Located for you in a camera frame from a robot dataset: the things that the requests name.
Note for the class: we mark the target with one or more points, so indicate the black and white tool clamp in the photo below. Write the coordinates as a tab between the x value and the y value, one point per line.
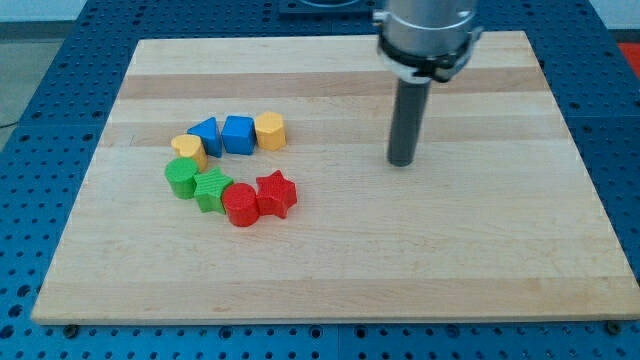
418	69

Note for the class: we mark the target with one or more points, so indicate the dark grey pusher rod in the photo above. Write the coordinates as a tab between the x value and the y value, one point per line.
409	106

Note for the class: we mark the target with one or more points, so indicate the yellow hexagon block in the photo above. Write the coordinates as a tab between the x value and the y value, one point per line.
270	131

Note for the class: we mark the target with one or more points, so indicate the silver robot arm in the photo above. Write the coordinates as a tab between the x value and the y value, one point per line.
421	41

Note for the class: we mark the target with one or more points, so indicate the blue cube block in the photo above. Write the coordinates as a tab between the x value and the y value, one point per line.
238	135

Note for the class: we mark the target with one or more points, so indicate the red star block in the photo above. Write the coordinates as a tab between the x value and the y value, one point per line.
276	194

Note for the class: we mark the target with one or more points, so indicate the wooden board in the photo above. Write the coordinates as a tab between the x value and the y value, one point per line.
496	219

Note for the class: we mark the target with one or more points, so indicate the red cylinder block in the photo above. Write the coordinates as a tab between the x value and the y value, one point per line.
240	204

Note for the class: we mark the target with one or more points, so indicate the blue triangle block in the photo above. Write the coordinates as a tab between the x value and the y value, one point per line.
209	134

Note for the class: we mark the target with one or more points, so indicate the green star block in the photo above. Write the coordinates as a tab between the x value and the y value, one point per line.
210	187

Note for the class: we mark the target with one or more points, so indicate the yellow heart block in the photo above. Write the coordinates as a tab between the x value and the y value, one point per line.
190	146

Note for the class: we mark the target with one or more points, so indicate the green cylinder block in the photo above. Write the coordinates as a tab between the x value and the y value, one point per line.
180	174

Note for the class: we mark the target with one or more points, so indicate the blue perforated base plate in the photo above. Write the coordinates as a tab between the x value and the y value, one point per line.
43	163

